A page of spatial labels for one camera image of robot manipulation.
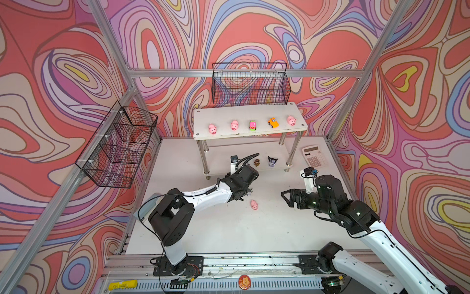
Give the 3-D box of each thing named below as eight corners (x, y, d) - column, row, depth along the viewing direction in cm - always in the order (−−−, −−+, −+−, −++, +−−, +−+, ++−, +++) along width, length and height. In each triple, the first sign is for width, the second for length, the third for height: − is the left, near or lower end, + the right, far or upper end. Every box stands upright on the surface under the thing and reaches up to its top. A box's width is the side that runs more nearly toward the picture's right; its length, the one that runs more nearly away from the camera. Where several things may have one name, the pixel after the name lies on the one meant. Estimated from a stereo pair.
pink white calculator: (306, 168, 107) (308, 163, 104) (300, 149, 116) (302, 145, 113) (326, 168, 107) (329, 163, 104) (319, 149, 116) (321, 145, 113)
